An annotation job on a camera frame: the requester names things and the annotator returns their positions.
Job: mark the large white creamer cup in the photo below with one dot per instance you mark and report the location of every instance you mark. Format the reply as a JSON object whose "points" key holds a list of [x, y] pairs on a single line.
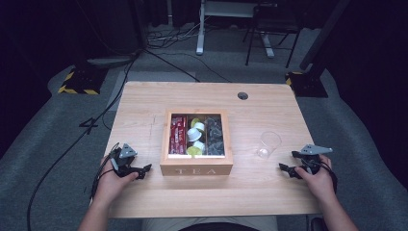
{"points": [[193, 134]]}

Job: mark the stack of red stick packets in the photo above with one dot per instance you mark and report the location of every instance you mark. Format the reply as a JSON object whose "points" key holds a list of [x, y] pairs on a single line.
{"points": [[178, 134]]}

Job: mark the person's dark shoe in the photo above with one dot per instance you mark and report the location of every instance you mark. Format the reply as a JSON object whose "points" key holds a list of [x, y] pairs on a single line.
{"points": [[317, 224]]}

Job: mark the black chair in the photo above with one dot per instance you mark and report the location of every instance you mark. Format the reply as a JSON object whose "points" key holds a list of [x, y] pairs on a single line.
{"points": [[275, 22]]}

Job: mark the yellow-green capsule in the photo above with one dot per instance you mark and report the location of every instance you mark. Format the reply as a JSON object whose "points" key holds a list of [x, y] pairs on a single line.
{"points": [[192, 150], [194, 122]]}

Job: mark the person's right hand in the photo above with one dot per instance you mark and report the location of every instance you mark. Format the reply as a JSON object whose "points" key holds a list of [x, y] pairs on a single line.
{"points": [[319, 184]]}

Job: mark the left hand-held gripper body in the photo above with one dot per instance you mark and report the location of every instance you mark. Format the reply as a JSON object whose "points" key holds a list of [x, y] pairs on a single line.
{"points": [[127, 150]]}

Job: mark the pile of dark tea bags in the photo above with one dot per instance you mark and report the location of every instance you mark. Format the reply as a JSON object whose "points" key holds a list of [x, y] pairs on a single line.
{"points": [[215, 138]]}

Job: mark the person's left hand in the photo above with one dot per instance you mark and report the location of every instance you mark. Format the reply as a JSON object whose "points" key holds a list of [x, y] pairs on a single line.
{"points": [[110, 186]]}

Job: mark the small white creamer cup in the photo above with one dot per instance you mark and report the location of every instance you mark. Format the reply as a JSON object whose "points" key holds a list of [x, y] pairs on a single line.
{"points": [[199, 146], [199, 126]]}

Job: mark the flat grey stand foot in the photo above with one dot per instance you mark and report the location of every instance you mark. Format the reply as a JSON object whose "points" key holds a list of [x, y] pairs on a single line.
{"points": [[110, 61]]}

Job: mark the clear plastic cup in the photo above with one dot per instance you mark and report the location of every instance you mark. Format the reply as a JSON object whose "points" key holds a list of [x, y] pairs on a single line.
{"points": [[268, 144]]}

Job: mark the white desk frame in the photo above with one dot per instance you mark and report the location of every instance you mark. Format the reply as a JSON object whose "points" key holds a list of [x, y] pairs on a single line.
{"points": [[200, 32]]}

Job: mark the wooden tea box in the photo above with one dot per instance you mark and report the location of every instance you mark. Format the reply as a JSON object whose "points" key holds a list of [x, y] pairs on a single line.
{"points": [[195, 166]]}

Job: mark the slanted black stand pole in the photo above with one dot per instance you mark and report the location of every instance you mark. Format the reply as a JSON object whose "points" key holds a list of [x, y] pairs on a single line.
{"points": [[324, 35]]}

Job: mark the black yellow striped stand base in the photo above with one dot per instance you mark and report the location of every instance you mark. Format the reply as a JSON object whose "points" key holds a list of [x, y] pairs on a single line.
{"points": [[308, 85], [81, 82]]}

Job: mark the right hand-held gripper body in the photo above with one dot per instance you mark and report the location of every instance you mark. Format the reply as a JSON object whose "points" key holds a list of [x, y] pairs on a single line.
{"points": [[312, 149]]}

